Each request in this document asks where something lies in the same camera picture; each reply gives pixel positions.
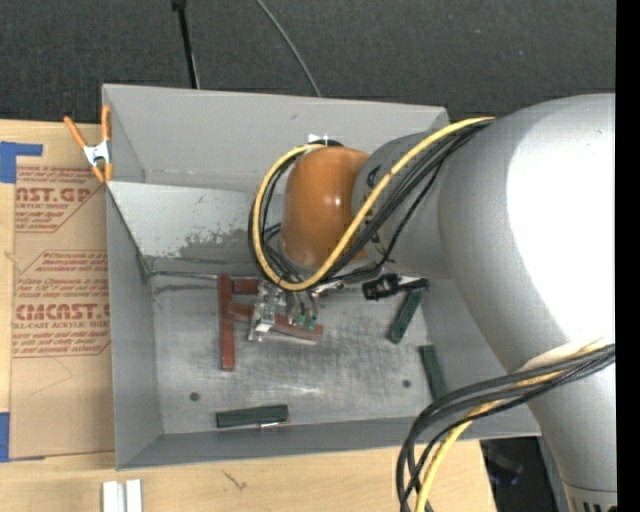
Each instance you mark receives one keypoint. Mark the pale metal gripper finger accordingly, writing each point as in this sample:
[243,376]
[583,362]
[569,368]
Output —
[263,326]

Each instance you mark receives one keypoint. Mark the red-brown flat block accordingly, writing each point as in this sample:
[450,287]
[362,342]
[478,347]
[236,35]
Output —
[227,340]
[245,286]
[290,331]

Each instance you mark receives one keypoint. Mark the grey metal bin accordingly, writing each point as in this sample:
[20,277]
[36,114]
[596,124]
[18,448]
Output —
[320,370]

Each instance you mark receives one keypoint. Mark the dark green flat block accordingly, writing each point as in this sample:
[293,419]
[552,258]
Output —
[406,316]
[433,371]
[252,416]

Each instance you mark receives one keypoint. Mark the brown cardboard board red print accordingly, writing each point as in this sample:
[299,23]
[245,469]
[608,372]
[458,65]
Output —
[60,380]

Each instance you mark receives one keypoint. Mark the black cylinder on white bracket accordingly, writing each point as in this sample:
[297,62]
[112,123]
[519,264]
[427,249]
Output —
[381,287]

